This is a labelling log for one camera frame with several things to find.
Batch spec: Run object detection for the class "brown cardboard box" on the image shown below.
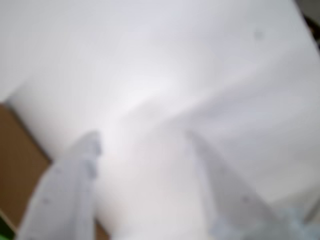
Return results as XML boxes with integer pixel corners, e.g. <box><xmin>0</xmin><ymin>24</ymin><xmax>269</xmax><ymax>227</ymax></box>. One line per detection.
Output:
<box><xmin>0</xmin><ymin>102</ymin><xmax>111</xmax><ymax>240</ymax></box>

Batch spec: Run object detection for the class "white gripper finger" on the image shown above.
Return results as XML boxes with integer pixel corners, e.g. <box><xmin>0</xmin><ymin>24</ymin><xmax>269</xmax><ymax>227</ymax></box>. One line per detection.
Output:
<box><xmin>16</xmin><ymin>130</ymin><xmax>103</xmax><ymax>240</ymax></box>
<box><xmin>185</xmin><ymin>130</ymin><xmax>285</xmax><ymax>240</ymax></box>

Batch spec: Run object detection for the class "green cube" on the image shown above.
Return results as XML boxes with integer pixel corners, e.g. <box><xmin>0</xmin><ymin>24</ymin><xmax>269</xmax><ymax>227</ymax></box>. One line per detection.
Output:
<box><xmin>0</xmin><ymin>216</ymin><xmax>16</xmax><ymax>240</ymax></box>

